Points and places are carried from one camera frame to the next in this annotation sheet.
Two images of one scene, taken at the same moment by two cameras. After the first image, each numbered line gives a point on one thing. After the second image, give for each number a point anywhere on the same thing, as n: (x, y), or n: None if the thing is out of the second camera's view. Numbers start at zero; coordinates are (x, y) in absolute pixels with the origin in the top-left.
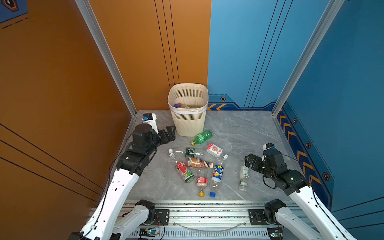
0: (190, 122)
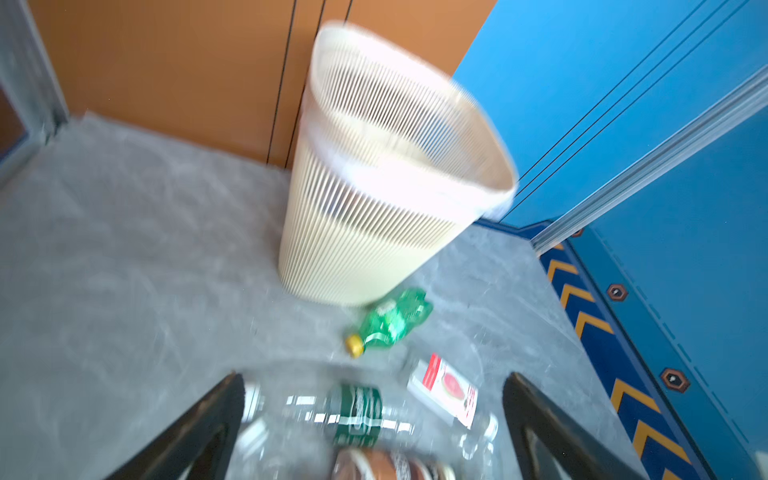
0: (397, 165)
